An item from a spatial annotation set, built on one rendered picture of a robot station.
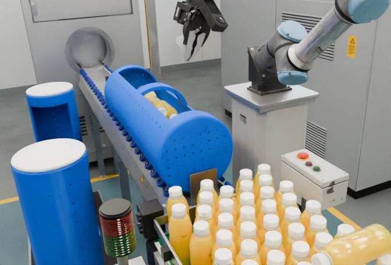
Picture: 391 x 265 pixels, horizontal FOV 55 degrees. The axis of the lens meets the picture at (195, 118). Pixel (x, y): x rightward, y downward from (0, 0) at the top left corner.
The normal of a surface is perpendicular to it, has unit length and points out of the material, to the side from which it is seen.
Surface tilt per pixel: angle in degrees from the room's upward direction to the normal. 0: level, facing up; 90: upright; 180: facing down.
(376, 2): 128
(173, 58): 90
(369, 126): 90
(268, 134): 90
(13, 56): 90
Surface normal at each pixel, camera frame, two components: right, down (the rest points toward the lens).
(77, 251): 0.59, 0.27
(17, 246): -0.04, -0.93
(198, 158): 0.41, 0.32
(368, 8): 0.06, 0.84
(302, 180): -0.91, 0.18
